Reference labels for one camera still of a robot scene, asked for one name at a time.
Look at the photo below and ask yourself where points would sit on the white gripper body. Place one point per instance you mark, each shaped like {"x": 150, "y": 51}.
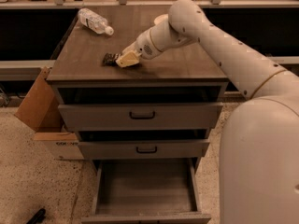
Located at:
{"x": 145, "y": 47}

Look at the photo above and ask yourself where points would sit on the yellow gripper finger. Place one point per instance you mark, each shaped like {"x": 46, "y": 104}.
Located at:
{"x": 129, "y": 48}
{"x": 128, "y": 59}

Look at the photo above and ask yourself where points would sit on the dark chocolate bar wrapper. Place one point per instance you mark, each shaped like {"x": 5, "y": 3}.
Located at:
{"x": 111, "y": 58}

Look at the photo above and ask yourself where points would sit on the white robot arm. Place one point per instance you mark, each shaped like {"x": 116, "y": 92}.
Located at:
{"x": 259, "y": 152}

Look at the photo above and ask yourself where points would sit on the grey drawer cabinet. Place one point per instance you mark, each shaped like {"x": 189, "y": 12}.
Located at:
{"x": 179, "y": 76}

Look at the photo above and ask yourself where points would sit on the grey top drawer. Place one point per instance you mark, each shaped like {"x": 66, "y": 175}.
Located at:
{"x": 132, "y": 117}

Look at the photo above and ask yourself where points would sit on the grey middle drawer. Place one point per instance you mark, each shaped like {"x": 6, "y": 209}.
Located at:
{"x": 143, "y": 149}

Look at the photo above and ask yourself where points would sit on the grey open bottom drawer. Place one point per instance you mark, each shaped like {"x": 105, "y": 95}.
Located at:
{"x": 149, "y": 191}

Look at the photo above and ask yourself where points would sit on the white bowl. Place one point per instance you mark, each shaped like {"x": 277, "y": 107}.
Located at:
{"x": 160, "y": 18}

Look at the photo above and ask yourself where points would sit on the clear plastic water bottle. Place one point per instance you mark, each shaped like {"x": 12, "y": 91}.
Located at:
{"x": 95, "y": 22}

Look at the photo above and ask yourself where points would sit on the brown cardboard box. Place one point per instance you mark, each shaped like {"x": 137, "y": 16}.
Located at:
{"x": 39, "y": 111}

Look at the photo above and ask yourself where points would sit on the black object on floor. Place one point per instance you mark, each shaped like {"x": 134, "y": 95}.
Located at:
{"x": 38, "y": 217}

